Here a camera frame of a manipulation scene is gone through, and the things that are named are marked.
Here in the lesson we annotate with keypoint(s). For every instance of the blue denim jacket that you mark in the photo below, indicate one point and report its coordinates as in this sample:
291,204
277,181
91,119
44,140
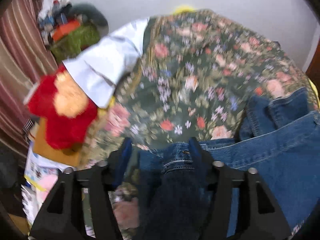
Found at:
279,138

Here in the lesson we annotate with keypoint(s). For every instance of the brown wooden bed frame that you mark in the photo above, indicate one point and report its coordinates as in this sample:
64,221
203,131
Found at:
313,71

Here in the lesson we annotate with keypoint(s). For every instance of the yellow blanket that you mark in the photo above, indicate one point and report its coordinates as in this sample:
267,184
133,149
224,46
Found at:
183,8

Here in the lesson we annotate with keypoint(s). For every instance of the white folded cloth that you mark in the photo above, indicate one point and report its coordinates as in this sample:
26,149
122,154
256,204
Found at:
98,69

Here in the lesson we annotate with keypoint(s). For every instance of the orange box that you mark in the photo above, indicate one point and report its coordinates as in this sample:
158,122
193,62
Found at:
65,29

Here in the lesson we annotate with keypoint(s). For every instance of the green floral bedspread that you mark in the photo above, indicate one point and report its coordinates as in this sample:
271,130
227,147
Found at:
237,93

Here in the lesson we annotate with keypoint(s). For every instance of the striped maroon curtain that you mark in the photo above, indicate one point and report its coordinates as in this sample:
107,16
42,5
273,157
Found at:
24,59

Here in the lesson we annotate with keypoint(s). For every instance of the brown cardboard box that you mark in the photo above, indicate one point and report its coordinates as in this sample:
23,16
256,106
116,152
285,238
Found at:
69,156

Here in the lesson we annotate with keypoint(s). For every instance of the clutter pile of small items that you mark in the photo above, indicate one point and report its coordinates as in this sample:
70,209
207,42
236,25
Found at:
54,17

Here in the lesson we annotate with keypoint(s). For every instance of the red plush toy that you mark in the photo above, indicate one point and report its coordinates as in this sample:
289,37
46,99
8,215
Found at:
66,108

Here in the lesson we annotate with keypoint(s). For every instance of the grey plush pillow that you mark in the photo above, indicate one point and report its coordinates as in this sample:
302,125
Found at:
85,12

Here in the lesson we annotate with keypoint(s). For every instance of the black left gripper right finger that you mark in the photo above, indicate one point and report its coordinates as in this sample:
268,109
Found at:
242,206

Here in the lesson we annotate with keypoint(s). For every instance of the stack of printed boxes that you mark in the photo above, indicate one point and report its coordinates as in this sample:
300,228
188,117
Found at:
40,175

